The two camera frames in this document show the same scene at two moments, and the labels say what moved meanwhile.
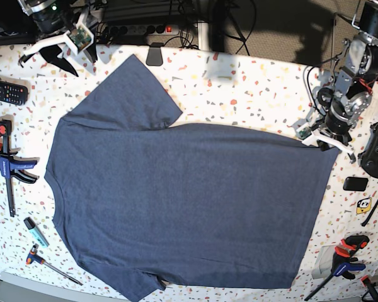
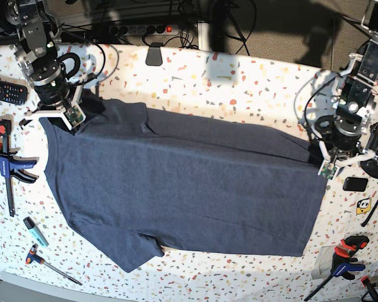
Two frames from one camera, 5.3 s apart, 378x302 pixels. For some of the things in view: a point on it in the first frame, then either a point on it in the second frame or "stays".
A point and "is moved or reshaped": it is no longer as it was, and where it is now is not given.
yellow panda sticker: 363,205 stays
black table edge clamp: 154,56 stays
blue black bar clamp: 342,263 stays
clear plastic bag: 322,268 stays
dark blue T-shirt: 196,206 is moved or reshaped
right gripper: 53,20 -> 60,93
